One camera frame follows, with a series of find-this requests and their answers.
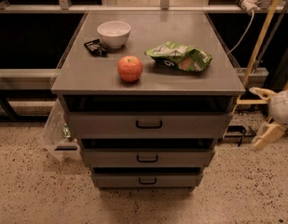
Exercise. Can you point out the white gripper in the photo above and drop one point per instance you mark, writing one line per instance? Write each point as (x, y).
(281, 106)

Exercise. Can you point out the grey top drawer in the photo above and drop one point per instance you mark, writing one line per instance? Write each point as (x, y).
(101, 116)

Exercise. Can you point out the grey drawer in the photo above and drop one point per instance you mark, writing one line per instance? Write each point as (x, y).
(166, 152)
(101, 116)
(150, 177)

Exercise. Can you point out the grey drawer cabinet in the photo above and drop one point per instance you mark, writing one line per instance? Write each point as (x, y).
(82, 74)

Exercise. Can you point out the grey middle drawer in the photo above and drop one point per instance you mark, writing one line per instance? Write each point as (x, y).
(166, 152)

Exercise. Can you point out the grey bottom drawer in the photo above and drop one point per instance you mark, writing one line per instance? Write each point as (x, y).
(150, 177)

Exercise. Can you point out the green chip bag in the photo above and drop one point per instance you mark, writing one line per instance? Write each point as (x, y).
(181, 57)

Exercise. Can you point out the red apple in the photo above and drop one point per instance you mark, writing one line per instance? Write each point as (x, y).
(129, 68)

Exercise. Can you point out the white ceramic bowl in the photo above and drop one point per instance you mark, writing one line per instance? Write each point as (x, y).
(114, 34)

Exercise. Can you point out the small black snack packet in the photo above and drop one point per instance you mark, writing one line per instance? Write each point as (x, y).
(95, 48)

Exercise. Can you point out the clear plastic bag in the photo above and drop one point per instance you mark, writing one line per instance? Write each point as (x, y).
(56, 136)

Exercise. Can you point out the yellow ladder frame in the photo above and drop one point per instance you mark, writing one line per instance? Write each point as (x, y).
(263, 33)

